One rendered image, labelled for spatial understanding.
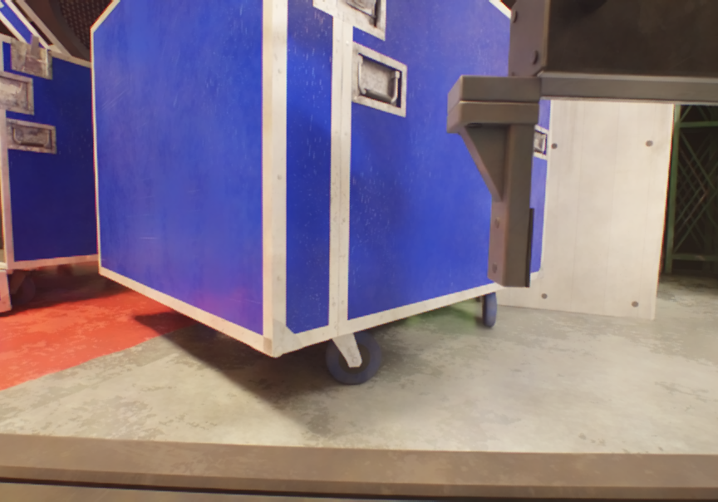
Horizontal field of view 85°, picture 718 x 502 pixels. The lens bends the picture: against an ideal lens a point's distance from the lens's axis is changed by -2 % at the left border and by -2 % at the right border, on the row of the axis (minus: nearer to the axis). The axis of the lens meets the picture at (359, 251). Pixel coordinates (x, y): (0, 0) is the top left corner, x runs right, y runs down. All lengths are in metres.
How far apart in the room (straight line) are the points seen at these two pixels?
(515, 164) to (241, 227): 0.54
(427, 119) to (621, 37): 0.71
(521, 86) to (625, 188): 1.63
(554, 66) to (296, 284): 0.52
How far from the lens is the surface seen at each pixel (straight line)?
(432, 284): 0.95
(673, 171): 3.52
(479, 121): 0.21
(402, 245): 0.84
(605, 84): 0.24
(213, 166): 0.78
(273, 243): 0.62
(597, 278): 1.83
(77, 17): 2.86
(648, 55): 0.24
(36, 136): 1.89
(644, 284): 1.87
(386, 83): 0.85
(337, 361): 0.92
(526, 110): 0.22
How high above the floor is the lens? 0.39
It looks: 6 degrees down
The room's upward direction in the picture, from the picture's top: 1 degrees clockwise
